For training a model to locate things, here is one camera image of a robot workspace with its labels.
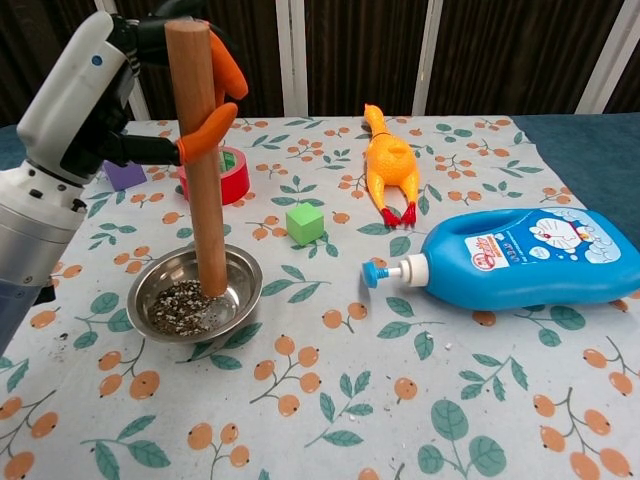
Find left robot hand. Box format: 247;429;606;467
16;0;250;187

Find wooden pestle rod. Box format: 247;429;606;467
164;19;230;299

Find stainless steel bowl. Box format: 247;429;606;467
126;243;265;344

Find purple foam cube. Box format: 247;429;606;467
102;160;149;193

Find red tape roll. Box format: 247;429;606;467
178;148;251;207

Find crushed nut pieces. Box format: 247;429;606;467
147;279;226;335

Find green foam cube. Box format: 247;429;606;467
285;201;325;246

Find orange rubber chicken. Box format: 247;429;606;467
363;103;419;229

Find floral tablecloth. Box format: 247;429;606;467
0;115;640;480

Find blue pump detergent bottle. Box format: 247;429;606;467
362;207;640;312

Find white frame post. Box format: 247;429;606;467
412;0;447;117
127;69;152;121
574;0;640;115
276;0;309;119

